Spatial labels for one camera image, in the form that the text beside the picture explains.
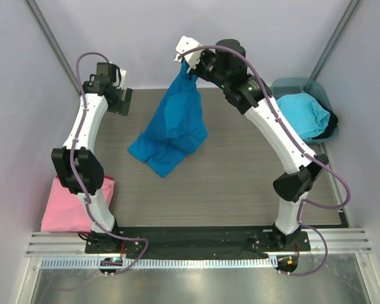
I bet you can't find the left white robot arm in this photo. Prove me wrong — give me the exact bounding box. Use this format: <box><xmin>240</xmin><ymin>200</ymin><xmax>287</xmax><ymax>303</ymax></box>
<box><xmin>51</xmin><ymin>62</ymin><xmax>132</xmax><ymax>253</ymax></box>

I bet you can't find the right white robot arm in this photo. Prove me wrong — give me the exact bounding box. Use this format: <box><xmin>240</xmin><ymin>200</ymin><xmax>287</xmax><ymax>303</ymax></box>
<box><xmin>175</xmin><ymin>39</ymin><xmax>328</xmax><ymax>251</ymax></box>

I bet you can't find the blue translucent plastic bin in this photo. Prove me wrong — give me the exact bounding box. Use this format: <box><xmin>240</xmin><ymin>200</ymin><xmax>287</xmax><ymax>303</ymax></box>
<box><xmin>272</xmin><ymin>78</ymin><xmax>338</xmax><ymax>144</ymax></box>

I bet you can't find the light blue t shirt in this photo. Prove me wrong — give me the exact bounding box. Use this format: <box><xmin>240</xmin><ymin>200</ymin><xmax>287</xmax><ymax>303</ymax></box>
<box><xmin>276</xmin><ymin>92</ymin><xmax>331</xmax><ymax>140</ymax></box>

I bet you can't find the pink folded t shirt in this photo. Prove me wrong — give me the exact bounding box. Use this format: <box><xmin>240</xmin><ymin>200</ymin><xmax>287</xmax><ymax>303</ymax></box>
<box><xmin>40</xmin><ymin>175</ymin><xmax>117</xmax><ymax>234</ymax></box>

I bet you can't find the black t shirt in bin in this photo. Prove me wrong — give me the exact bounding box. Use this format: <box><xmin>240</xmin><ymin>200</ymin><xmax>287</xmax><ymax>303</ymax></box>
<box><xmin>313</xmin><ymin>100</ymin><xmax>338</xmax><ymax>140</ymax></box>

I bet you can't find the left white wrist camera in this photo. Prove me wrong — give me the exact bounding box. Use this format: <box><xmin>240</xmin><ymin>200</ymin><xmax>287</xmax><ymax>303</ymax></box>
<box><xmin>114</xmin><ymin>68</ymin><xmax>127</xmax><ymax>89</ymax></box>

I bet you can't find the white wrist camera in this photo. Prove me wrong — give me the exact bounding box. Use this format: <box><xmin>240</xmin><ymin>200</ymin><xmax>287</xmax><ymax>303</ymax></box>
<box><xmin>114</xmin><ymin>68</ymin><xmax>127</xmax><ymax>89</ymax></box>
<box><xmin>174</xmin><ymin>35</ymin><xmax>202</xmax><ymax>69</ymax></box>

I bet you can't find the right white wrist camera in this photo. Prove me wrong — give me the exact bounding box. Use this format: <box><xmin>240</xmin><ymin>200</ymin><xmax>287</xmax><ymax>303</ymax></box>
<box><xmin>174</xmin><ymin>35</ymin><xmax>202</xmax><ymax>69</ymax></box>

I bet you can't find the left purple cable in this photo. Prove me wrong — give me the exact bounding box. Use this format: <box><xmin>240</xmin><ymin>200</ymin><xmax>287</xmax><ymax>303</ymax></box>
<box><xmin>71</xmin><ymin>52</ymin><xmax>149</xmax><ymax>275</ymax></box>

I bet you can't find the left aluminium corner post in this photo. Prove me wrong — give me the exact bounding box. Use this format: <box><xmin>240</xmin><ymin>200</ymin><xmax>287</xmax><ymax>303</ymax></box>
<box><xmin>23</xmin><ymin>0</ymin><xmax>80</xmax><ymax>94</ymax></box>

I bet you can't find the aluminium corner post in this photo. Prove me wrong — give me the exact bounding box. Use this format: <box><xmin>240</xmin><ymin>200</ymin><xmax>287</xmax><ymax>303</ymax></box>
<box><xmin>309</xmin><ymin>0</ymin><xmax>363</xmax><ymax>80</ymax></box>
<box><xmin>23</xmin><ymin>0</ymin><xmax>80</xmax><ymax>94</ymax></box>

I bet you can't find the right aluminium corner post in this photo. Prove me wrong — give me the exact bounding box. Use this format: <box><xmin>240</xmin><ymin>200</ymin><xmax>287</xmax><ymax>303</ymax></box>
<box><xmin>309</xmin><ymin>0</ymin><xmax>363</xmax><ymax>80</ymax></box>

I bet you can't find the aluminium front rail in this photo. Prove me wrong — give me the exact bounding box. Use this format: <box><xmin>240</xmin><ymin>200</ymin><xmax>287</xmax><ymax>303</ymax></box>
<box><xmin>25</xmin><ymin>228</ymin><xmax>372</xmax><ymax>257</ymax></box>

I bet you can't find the slotted white cable duct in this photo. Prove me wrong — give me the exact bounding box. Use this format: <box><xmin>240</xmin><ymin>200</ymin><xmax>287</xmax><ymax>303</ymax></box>
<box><xmin>41</xmin><ymin>256</ymin><xmax>277</xmax><ymax>270</ymax></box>

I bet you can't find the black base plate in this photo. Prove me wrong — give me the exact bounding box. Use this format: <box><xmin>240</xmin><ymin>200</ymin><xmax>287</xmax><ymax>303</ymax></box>
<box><xmin>84</xmin><ymin>225</ymin><xmax>312</xmax><ymax>254</ymax></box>

